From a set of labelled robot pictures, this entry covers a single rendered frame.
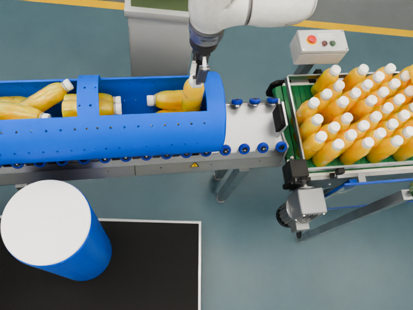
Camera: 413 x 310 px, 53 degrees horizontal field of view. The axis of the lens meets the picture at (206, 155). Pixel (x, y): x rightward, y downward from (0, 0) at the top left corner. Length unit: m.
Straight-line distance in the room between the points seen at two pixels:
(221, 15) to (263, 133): 0.83
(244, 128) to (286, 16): 0.77
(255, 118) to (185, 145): 0.42
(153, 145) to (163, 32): 0.71
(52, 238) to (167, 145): 0.47
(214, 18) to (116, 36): 2.05
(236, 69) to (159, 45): 1.01
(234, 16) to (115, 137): 0.59
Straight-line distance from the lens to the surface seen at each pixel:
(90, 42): 2.95
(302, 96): 1.84
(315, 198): 1.74
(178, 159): 1.58
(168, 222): 2.30
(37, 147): 1.38
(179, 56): 2.07
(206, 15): 0.94
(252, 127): 1.68
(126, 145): 1.36
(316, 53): 1.74
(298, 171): 1.58
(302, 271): 2.59
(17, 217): 1.46
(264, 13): 0.96
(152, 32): 1.93
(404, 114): 1.78
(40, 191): 1.46
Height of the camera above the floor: 2.41
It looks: 69 degrees down
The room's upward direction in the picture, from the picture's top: 23 degrees clockwise
